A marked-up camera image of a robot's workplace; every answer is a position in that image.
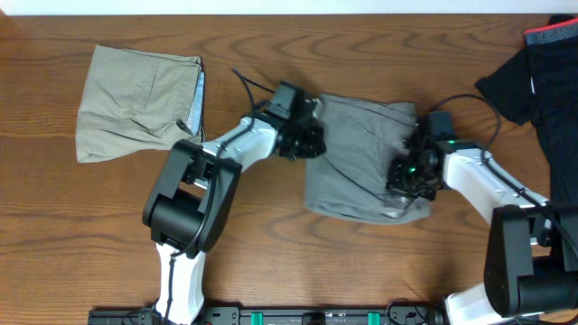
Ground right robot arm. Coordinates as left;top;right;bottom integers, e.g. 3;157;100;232
387;112;577;324

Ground grey shorts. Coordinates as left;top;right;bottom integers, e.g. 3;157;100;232
303;94;431;225

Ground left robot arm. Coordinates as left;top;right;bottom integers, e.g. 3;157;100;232
142;81;326;324

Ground small black looped cable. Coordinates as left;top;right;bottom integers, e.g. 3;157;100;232
386;297;430;325

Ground black t-shirt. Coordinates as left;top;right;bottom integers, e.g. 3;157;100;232
473;42;578;204

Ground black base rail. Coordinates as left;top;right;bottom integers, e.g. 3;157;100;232
87;303;447;325

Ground folded khaki shorts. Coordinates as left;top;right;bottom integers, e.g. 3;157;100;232
76;45;204;163

